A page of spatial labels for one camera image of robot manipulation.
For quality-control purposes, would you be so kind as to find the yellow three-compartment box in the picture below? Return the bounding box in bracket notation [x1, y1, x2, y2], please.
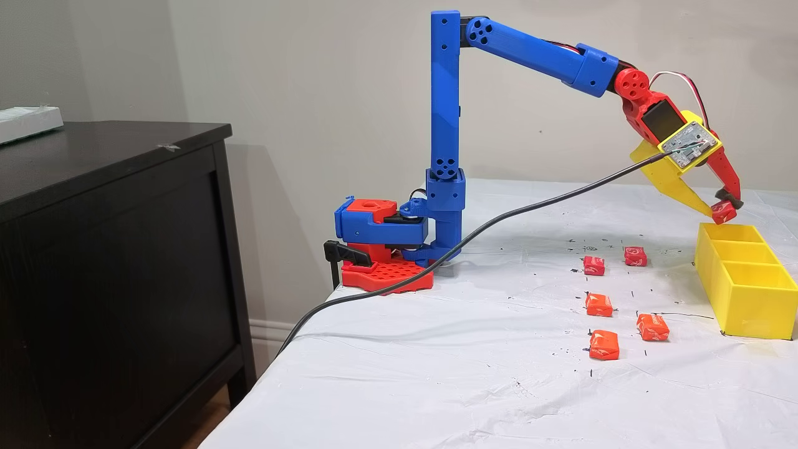
[694, 223, 798, 341]

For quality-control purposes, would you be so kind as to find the white flat box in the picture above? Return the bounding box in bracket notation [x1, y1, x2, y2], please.
[0, 105, 64, 145]

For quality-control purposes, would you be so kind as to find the white tablecloth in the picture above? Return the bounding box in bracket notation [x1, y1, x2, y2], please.
[199, 179, 798, 449]

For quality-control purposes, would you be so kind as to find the black table clamp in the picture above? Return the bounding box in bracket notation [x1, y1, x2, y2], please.
[323, 240, 373, 291]

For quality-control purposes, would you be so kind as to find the white baseboard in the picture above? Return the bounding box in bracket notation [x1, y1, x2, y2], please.
[249, 319, 297, 359]

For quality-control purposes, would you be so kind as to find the black wooden dresser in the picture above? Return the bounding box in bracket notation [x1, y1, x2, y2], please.
[0, 120, 257, 449]

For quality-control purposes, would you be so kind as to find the camera board on yellow bracket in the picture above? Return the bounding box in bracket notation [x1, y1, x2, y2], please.
[660, 120, 724, 173]

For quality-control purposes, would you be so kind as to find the white red servo wire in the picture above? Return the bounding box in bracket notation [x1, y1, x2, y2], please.
[647, 70, 713, 132]

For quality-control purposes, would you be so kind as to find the black camera cable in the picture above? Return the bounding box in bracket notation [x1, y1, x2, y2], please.
[274, 150, 674, 359]

